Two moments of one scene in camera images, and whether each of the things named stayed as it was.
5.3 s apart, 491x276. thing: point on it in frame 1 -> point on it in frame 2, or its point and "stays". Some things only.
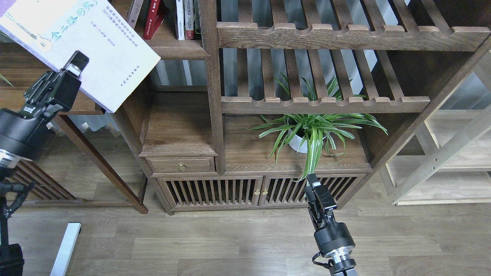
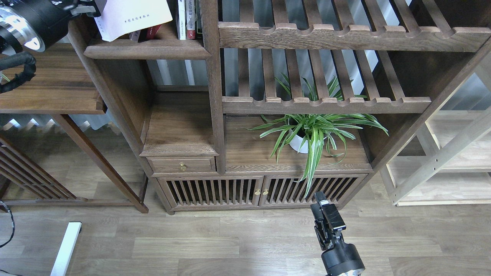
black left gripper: x=47 y=96 -> x=89 y=8
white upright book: x=180 y=7 stays
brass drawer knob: x=182 y=166 stays
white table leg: x=61 y=265 stays
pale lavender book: x=119 y=58 -> x=119 y=16
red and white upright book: x=190 y=18 stays
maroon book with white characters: x=136 y=7 -> x=134 y=36
